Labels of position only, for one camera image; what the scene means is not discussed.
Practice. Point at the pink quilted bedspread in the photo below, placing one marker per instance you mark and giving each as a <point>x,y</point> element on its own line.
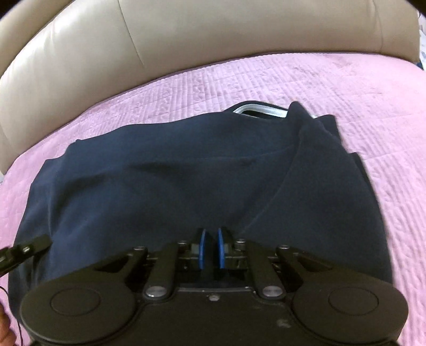
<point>233,83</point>

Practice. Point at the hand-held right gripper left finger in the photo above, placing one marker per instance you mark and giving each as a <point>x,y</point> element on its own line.
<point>202,248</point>

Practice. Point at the person's left hand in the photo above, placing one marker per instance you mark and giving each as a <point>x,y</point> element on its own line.
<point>6,331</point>

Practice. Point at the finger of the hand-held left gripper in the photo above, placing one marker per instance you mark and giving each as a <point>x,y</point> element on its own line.
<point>23,250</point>

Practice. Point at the dark navy striped hoodie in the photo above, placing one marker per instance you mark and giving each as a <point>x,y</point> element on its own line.
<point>166,186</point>

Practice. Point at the beige leather headboard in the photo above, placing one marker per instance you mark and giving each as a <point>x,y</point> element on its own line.
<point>100,43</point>

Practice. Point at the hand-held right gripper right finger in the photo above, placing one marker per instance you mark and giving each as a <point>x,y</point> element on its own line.
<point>221,248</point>

